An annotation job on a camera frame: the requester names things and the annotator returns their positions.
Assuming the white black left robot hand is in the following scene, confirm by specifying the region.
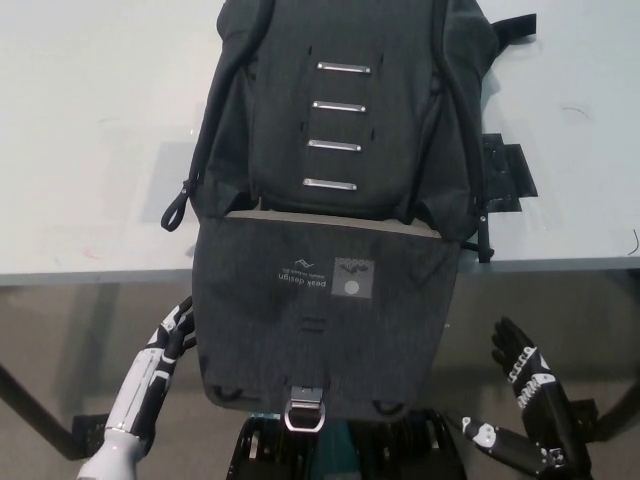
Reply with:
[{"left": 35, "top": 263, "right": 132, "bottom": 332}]
[{"left": 106, "top": 295, "right": 198, "bottom": 442}]

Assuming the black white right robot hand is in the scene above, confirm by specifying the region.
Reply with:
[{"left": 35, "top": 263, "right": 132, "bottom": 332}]
[{"left": 446, "top": 316, "right": 610, "bottom": 480}]

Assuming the dark grey backpack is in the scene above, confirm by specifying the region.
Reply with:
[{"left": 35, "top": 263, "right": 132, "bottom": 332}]
[{"left": 160, "top": 0, "right": 539, "bottom": 434}]

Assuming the black table foot plate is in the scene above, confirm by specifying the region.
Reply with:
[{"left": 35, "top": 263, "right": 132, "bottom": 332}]
[
  {"left": 568, "top": 399, "right": 601, "bottom": 441},
  {"left": 69, "top": 413, "right": 114, "bottom": 460}
]

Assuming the black table leg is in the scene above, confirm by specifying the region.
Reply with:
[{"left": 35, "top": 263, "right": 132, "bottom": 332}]
[
  {"left": 0, "top": 363, "right": 77, "bottom": 462},
  {"left": 594, "top": 392, "right": 640, "bottom": 445}
]

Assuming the black tape patch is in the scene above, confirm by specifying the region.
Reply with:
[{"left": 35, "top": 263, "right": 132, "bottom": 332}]
[{"left": 482, "top": 133, "right": 540, "bottom": 214}]

